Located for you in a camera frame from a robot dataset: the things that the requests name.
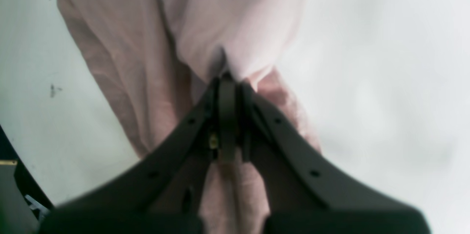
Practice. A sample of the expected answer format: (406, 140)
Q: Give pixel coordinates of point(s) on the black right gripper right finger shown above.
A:
(306, 193)

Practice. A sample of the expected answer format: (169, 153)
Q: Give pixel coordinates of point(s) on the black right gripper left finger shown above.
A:
(162, 193)

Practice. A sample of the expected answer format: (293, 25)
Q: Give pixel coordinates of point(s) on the dusty pink T-shirt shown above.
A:
(153, 59)

